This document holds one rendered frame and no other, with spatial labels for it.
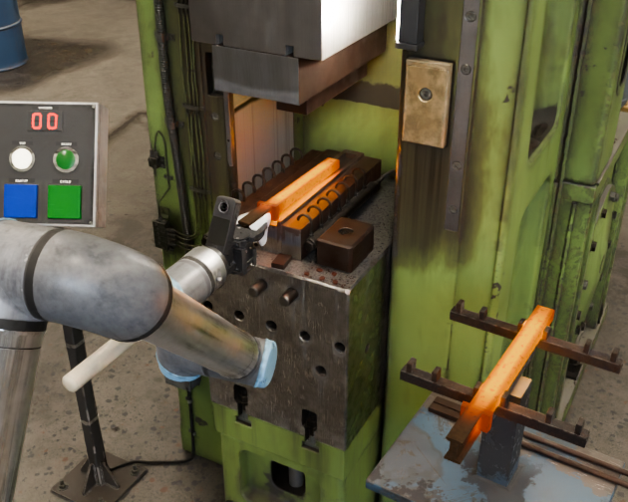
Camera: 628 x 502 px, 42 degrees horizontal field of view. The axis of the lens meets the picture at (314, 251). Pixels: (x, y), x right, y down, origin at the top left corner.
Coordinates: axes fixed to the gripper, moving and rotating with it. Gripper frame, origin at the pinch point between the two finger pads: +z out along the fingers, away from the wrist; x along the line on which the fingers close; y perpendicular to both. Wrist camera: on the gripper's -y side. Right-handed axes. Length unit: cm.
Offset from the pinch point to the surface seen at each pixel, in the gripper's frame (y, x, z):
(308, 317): 20.8, 12.6, -3.3
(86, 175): -3.1, -41.0, -8.1
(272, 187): 5.1, -9.7, 20.0
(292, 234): 5.3, 5.5, 2.9
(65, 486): 101, -65, -14
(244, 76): -28.2, -4.8, 3.3
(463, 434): 4, 59, -40
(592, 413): 104, 66, 94
